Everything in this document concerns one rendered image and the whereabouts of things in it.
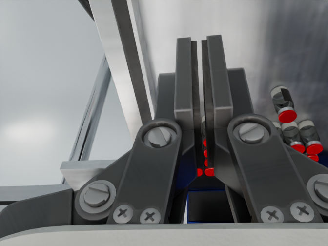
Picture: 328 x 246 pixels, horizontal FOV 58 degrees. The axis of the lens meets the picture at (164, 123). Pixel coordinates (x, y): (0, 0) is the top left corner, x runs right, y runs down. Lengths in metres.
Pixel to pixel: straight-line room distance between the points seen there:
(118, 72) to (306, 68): 0.23
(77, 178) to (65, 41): 0.97
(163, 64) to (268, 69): 0.13
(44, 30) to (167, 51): 1.16
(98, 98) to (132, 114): 0.51
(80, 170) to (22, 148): 1.62
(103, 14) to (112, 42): 0.03
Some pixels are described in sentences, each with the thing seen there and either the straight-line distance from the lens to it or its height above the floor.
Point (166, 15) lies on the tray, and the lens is 0.33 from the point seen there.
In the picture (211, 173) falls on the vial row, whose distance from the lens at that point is 0.45.
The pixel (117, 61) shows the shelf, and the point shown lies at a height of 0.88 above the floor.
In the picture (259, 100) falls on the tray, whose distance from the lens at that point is 0.41.
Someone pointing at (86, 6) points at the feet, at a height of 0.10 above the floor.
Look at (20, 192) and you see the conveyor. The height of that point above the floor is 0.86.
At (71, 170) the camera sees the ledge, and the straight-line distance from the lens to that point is 0.57.
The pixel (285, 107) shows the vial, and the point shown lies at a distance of 0.38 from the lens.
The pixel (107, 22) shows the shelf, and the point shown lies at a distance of 0.35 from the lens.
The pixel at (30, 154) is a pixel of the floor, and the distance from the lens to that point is 2.21.
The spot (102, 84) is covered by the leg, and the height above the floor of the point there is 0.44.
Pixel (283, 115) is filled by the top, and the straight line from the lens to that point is 0.37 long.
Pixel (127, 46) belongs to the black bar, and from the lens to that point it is 0.33.
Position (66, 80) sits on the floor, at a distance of 1.61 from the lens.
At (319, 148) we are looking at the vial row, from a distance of 0.44.
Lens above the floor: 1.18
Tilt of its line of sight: 44 degrees down
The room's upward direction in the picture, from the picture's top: 176 degrees counter-clockwise
